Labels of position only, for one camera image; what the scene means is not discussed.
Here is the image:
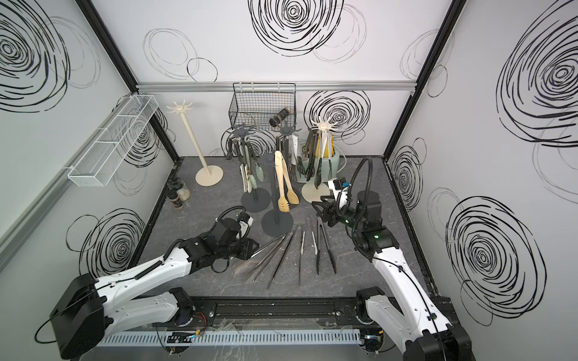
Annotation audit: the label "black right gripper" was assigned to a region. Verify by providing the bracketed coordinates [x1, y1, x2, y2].
[312, 194, 365, 233]

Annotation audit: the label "black nylon tongs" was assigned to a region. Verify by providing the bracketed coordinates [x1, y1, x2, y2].
[316, 216, 337, 274]

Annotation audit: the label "dark grey rack stand front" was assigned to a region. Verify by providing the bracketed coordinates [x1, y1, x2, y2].
[233, 126, 271, 212]

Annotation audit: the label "dark grey rack stand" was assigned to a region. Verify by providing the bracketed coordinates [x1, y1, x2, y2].
[261, 153, 294, 237]
[233, 126, 271, 212]
[275, 126, 298, 181]

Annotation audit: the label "tall cream utensil rack stand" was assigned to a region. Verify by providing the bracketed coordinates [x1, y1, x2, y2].
[167, 101, 224, 187]

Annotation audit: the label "green ringed steel tongs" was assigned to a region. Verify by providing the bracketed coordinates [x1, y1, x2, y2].
[242, 137, 264, 188]

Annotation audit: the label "wooden bamboo tongs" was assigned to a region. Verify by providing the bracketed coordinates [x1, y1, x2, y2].
[275, 150, 300, 213]

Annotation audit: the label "white handled slotted steel tongs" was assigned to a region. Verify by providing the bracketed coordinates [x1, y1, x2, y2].
[325, 132, 334, 181]

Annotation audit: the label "black slotted spatula tongs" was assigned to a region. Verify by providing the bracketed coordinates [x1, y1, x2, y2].
[300, 129, 319, 181]

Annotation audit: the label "clear handled steel tongs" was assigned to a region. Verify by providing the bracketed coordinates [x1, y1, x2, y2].
[291, 133, 299, 179]

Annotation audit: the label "steel wire tongs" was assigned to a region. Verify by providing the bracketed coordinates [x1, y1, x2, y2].
[225, 135, 242, 162]

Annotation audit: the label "dark grey rack stand back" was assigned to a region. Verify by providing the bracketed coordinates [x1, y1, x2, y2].
[275, 126, 298, 181]

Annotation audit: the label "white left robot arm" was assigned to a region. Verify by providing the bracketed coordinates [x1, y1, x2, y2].
[50, 213, 260, 359]

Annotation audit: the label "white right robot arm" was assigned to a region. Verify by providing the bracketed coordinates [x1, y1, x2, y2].
[312, 190, 474, 360]

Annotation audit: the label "small steel tongs white tip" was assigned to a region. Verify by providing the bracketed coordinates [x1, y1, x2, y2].
[298, 225, 319, 286]

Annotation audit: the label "small glass jar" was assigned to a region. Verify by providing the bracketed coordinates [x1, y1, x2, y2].
[175, 177, 191, 202]

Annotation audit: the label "yellow sponge toast slice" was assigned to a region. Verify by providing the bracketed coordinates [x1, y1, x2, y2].
[315, 132, 335, 158]

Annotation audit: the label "black pepper grinder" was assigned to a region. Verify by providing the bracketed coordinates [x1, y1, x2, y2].
[269, 107, 292, 128]

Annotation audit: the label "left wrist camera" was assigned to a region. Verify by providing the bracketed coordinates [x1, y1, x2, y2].
[236, 212, 254, 240]

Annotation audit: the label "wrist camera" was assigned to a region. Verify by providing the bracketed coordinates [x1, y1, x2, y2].
[236, 212, 254, 240]
[328, 177, 350, 209]

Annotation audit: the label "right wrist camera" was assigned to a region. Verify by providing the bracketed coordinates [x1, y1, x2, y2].
[328, 177, 350, 209]

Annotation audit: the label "grey cable duct strip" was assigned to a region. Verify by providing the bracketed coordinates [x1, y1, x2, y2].
[99, 329, 361, 347]

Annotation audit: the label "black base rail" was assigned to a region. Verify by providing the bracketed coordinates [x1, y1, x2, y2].
[191, 296, 370, 326]

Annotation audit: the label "black wire wall basket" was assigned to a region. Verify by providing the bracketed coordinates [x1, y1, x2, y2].
[228, 82, 297, 132]

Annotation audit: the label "white wire wall basket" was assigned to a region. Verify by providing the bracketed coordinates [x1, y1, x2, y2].
[68, 95, 160, 187]

